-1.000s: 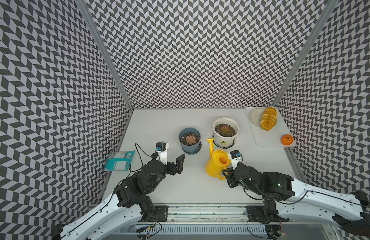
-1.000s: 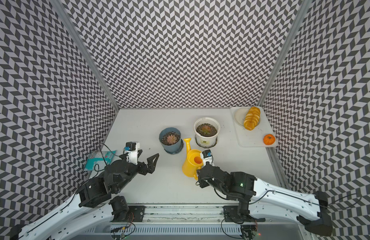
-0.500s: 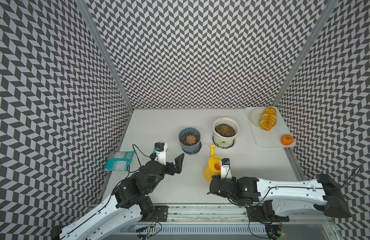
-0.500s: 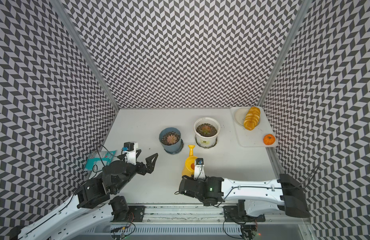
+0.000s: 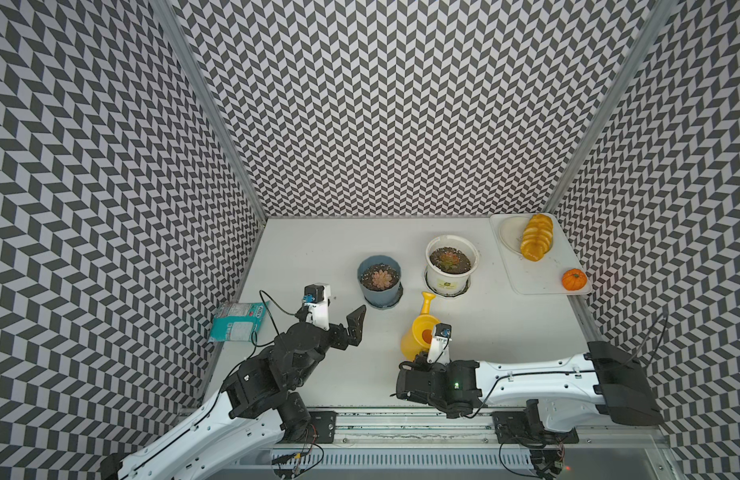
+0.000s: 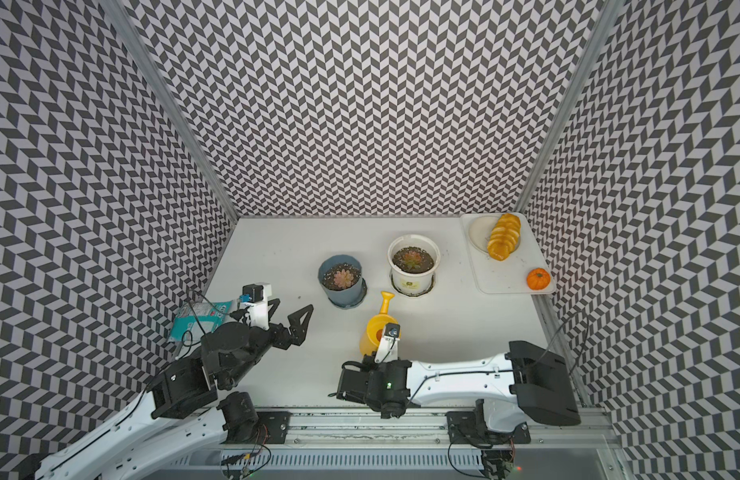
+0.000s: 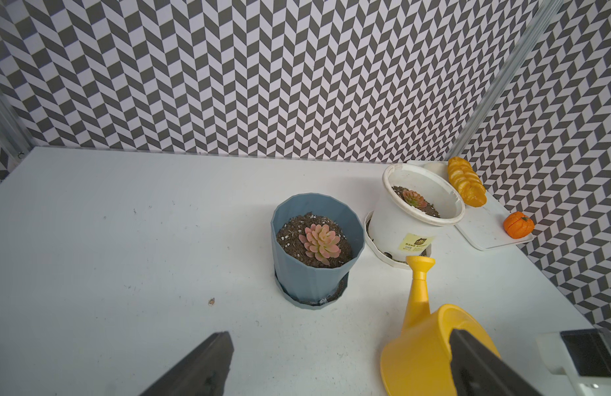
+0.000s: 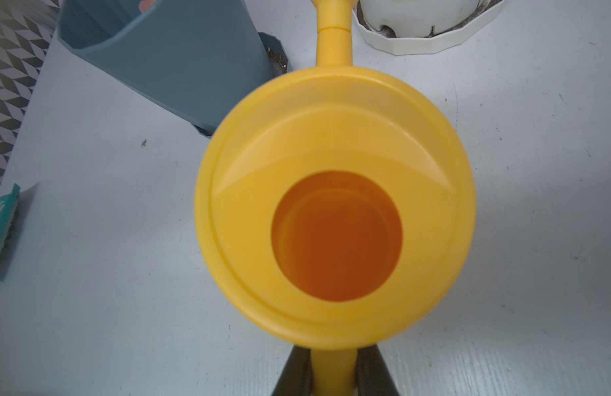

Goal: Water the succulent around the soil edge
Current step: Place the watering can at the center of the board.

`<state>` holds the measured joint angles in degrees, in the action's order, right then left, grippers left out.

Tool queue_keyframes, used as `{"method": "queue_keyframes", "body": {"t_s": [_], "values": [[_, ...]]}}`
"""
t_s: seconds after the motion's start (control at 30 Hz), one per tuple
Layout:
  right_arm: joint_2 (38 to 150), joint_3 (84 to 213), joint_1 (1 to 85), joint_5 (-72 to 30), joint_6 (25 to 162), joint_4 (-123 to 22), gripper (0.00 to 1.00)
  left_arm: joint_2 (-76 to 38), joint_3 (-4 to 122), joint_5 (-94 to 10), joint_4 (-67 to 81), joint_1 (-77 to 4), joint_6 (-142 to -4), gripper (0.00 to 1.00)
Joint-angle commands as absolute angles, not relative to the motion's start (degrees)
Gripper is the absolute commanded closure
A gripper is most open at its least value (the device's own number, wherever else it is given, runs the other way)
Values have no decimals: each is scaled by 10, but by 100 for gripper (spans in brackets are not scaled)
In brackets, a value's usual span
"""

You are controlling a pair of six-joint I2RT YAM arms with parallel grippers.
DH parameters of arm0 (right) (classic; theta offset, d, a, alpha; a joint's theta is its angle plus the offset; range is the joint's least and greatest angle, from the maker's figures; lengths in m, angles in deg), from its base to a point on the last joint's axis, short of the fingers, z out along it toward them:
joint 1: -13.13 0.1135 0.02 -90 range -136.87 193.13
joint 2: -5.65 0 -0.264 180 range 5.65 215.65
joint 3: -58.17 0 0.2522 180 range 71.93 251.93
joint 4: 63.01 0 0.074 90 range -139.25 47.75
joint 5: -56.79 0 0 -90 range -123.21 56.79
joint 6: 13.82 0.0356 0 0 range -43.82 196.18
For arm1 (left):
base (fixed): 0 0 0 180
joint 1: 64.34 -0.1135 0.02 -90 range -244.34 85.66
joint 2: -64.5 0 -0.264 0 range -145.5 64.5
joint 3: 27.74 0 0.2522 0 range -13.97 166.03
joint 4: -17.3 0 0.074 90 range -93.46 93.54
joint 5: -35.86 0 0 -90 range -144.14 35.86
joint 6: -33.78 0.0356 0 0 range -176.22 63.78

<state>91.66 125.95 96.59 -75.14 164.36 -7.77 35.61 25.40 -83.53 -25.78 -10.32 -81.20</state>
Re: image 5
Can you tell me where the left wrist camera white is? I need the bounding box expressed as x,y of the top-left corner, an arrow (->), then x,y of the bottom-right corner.
297,283 -> 331,331

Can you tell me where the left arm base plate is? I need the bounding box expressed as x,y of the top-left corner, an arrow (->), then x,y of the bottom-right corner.
282,411 -> 338,445

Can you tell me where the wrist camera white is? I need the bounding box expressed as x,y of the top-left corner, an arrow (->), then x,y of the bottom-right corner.
427,323 -> 452,365
297,283 -> 331,331

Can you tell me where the small orange pumpkin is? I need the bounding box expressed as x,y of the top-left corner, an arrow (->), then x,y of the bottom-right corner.
561,269 -> 588,291

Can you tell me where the white round plate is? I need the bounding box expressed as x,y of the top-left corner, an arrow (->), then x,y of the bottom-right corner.
498,216 -> 530,256

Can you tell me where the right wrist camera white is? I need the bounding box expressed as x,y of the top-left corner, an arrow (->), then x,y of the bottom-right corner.
427,323 -> 452,365

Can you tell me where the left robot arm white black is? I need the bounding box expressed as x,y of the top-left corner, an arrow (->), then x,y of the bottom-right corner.
100,306 -> 367,479

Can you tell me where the teal tissue packet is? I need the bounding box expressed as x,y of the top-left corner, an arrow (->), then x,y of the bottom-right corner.
209,302 -> 268,342

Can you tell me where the green red succulent plant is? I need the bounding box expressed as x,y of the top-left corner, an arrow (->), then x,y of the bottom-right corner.
438,248 -> 462,273

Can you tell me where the yellow plastic watering can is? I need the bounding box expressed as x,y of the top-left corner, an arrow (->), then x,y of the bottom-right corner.
400,291 -> 440,361

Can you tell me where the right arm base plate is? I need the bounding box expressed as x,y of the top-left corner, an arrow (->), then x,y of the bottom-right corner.
491,411 -> 580,448

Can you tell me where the white cutting board tray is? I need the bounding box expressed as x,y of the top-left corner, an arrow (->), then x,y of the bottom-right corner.
489,213 -> 592,295

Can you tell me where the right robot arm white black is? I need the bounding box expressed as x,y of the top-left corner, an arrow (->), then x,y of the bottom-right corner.
395,341 -> 664,433

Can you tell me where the white plastic flower pot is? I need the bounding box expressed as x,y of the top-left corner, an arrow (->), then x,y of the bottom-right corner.
425,235 -> 480,297

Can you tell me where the pink succulent plant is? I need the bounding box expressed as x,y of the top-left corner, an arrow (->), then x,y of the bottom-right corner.
370,269 -> 395,291

